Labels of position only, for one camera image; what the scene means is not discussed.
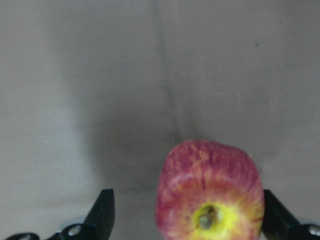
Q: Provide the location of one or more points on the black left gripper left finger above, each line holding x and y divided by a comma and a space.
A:
97, 225

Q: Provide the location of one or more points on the striped red yellow apple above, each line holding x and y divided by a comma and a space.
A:
209, 191

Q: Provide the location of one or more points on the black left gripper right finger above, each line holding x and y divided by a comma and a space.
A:
280, 224

